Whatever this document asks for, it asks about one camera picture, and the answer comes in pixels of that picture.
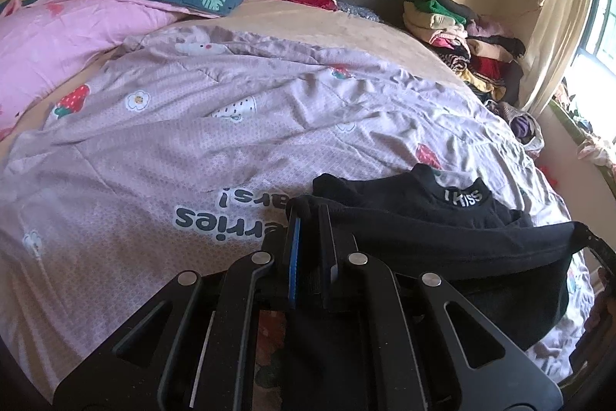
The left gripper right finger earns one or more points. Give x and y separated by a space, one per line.
414 344

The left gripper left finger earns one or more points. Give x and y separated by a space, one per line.
190 346

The black small shirt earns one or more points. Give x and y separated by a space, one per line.
512 270

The pile of folded clothes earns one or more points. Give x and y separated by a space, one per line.
480 51

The lilac strawberry print quilt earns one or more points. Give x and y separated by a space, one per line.
182 153

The purple crumpled garment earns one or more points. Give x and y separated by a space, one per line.
526 129

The beige bed sheet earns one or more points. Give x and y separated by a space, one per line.
318 27

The cream curtain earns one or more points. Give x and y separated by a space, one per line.
550 50

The pink quilt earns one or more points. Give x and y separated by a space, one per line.
47 42

